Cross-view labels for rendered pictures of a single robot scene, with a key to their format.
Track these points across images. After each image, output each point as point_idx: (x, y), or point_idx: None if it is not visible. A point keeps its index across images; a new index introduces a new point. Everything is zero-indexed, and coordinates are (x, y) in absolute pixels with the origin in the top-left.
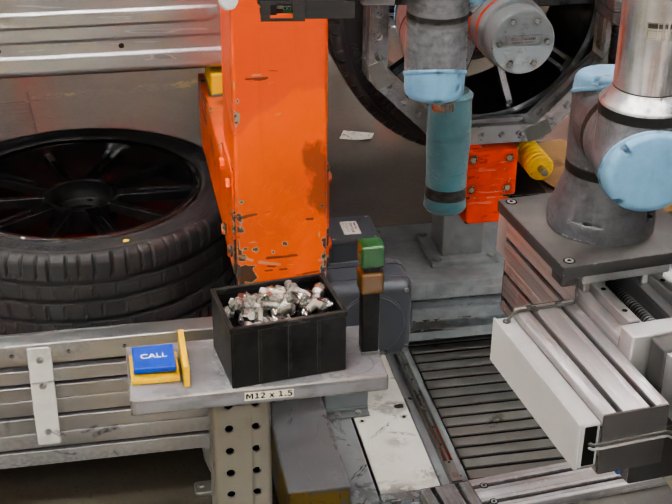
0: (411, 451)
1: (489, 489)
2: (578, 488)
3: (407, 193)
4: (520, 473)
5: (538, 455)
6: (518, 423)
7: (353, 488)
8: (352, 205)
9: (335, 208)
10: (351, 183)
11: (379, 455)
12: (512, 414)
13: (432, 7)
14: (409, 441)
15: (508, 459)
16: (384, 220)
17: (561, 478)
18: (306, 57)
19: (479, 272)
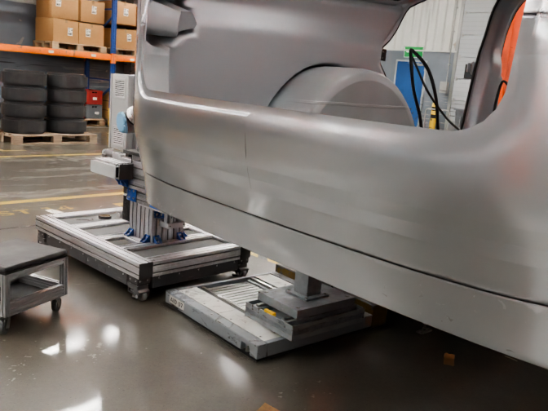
0: (271, 281)
1: (234, 245)
2: (211, 246)
3: (416, 408)
4: (228, 247)
5: (232, 289)
6: (245, 295)
7: (278, 273)
8: (431, 391)
9: (436, 387)
10: (458, 409)
11: (279, 280)
12: (249, 297)
13: None
14: (274, 283)
15: (241, 287)
16: (400, 385)
17: (217, 247)
18: None
19: (288, 287)
